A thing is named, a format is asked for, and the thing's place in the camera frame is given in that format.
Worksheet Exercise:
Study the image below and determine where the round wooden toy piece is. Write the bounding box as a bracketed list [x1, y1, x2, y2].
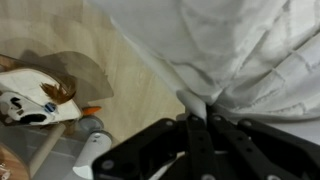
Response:
[0, 142, 31, 180]

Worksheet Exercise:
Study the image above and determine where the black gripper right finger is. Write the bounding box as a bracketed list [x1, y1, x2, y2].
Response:
[204, 104, 320, 180]

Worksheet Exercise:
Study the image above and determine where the grey round toy part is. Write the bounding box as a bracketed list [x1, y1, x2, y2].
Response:
[77, 114, 105, 133]

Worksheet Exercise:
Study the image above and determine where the white cylinder with grey cap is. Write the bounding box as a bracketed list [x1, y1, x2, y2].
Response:
[72, 130, 114, 180]

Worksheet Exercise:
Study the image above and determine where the white toy horse head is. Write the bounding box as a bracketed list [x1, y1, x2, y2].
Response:
[0, 65, 83, 128]

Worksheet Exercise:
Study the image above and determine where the white duvet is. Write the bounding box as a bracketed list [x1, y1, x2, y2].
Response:
[85, 0, 320, 146]

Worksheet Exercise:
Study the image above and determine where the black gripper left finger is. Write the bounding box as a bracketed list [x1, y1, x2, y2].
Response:
[91, 112, 218, 180]

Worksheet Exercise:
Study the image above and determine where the white panelled cabinet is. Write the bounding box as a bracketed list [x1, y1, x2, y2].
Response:
[0, 125, 101, 180]

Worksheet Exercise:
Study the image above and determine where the wooden toy stick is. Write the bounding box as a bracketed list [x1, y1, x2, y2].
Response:
[28, 122, 67, 178]

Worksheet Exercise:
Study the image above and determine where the orange toy piece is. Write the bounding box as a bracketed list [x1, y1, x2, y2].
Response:
[81, 105, 103, 117]

